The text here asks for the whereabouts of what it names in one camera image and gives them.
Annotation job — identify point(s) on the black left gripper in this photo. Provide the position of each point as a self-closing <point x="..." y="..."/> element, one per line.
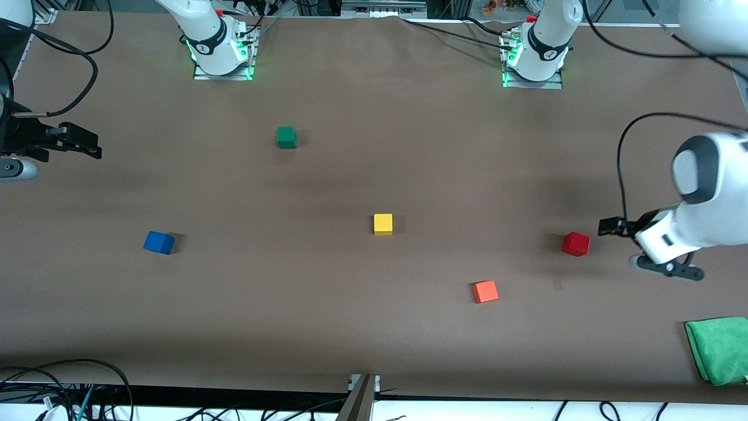
<point x="630" y="225"/>

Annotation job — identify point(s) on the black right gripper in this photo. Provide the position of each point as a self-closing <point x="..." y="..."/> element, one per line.
<point x="20" y="137"/>

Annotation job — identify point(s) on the red wooden block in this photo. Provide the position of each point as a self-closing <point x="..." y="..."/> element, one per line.
<point x="576" y="243"/>

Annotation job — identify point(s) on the blue wooden block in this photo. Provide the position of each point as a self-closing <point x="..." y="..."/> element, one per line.
<point x="158" y="242"/>

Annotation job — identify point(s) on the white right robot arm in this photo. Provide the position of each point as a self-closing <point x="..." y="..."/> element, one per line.
<point x="210" y="58"/>

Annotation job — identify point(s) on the orange wooden block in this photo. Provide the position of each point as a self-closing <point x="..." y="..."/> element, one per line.
<point x="485" y="291"/>

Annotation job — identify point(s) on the green microfibre cloth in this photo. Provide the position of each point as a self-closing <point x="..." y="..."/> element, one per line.
<point x="721" y="351"/>

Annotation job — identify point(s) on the green wooden block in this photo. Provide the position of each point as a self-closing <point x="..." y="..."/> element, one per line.
<point x="286" y="137"/>

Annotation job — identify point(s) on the yellow wooden block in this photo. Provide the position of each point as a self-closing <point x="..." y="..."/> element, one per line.
<point x="383" y="223"/>

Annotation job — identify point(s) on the small orange figurine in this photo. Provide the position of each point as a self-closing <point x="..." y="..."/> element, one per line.
<point x="489" y="7"/>

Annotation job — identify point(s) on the brown paper table cover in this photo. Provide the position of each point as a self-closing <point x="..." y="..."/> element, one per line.
<point x="374" y="327"/>

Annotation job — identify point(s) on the silver corner bracket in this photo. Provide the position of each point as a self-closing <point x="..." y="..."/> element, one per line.
<point x="47" y="13"/>

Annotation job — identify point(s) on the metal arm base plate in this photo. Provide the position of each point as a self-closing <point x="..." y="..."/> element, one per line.
<point x="222" y="77"/>
<point x="543" y="85"/>

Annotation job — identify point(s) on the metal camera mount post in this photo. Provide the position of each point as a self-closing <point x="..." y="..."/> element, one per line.
<point x="359" y="403"/>

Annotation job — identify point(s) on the silver metal rail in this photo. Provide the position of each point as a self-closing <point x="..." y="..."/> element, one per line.
<point x="383" y="7"/>

